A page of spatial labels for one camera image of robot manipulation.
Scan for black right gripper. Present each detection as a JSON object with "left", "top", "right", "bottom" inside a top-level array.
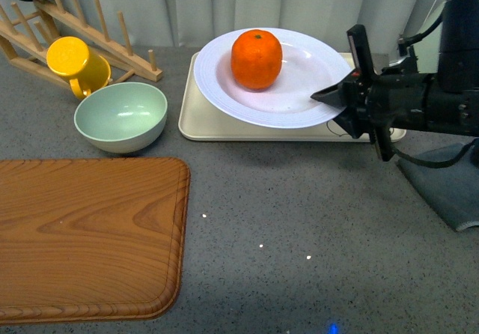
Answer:
[{"left": 310, "top": 24, "right": 444, "bottom": 162}]

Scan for white round plate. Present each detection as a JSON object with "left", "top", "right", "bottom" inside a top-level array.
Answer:
[{"left": 194, "top": 28, "right": 352, "bottom": 129}]

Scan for orange fruit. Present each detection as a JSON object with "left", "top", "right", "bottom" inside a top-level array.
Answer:
[{"left": 230, "top": 29, "right": 283, "bottom": 90}]

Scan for green plastic cup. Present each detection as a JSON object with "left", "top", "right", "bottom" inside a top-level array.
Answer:
[{"left": 414, "top": 24, "right": 442, "bottom": 73}]

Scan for grey folded cloth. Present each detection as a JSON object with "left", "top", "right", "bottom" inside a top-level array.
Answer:
[{"left": 398, "top": 143, "right": 478, "bottom": 231}]

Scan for beige bear serving tray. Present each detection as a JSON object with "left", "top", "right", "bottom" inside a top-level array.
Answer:
[{"left": 178, "top": 54, "right": 355, "bottom": 142}]

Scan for light green bowl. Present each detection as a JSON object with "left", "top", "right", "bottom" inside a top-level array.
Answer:
[{"left": 74, "top": 82, "right": 168, "bottom": 154}]

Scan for yellow mug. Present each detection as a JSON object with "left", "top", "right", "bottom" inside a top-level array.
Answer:
[{"left": 46, "top": 36, "right": 112, "bottom": 100}]

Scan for wooden cutting board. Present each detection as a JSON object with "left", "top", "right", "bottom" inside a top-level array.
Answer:
[{"left": 1, "top": 157, "right": 190, "bottom": 325}]

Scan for wooden dish rack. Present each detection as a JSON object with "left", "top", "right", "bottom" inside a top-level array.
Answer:
[{"left": 1, "top": 0, "right": 163, "bottom": 88}]

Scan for black cable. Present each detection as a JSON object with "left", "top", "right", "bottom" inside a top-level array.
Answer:
[{"left": 391, "top": 139, "right": 476, "bottom": 169}]

